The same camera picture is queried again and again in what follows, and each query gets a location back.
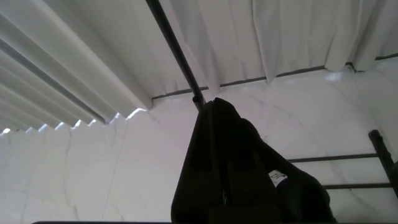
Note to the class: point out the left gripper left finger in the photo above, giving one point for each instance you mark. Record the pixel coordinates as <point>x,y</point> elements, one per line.
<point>192,193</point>

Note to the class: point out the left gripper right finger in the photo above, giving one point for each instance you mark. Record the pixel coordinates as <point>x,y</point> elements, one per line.
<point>248,193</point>

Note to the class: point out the black t-shirt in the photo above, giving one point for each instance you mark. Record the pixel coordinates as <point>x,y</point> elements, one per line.
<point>304,199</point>

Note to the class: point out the black clothes rack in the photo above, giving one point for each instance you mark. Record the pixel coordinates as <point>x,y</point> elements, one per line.
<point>175,46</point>

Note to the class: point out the white curtain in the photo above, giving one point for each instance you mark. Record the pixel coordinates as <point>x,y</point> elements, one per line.
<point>93,46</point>

